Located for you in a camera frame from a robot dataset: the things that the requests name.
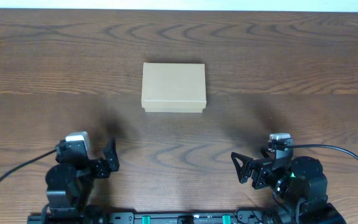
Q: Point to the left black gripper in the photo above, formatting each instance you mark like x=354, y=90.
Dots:
x=103, y=167

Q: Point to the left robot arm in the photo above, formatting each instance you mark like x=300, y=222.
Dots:
x=71, y=181

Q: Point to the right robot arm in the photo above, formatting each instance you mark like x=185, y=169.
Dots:
x=298, y=182

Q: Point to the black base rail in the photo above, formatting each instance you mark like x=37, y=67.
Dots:
x=240, y=216

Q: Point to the brown cardboard box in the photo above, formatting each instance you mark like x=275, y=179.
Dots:
x=173, y=87

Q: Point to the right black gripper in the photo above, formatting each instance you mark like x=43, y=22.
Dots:
x=257, y=173

